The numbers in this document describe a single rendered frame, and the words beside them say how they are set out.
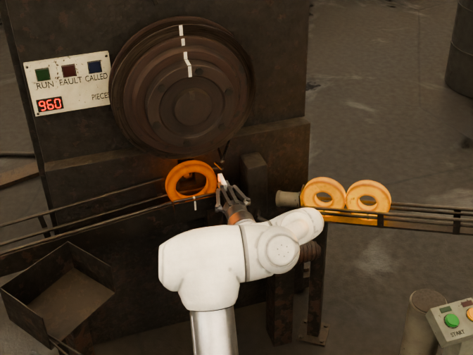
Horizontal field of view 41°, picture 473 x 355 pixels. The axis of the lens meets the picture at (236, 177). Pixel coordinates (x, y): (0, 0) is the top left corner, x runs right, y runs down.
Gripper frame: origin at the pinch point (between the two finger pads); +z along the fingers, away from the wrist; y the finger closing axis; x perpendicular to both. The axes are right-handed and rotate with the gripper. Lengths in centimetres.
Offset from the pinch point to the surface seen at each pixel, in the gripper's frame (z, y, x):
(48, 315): -31, -65, -12
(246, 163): 1.5, 9.5, 5.4
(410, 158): 82, 138, -82
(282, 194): -7.9, 20.2, -4.5
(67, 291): -23, -59, -12
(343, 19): 301, 198, -101
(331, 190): -18.0, 34.0, 2.2
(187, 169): 0.8, -12.2, 8.2
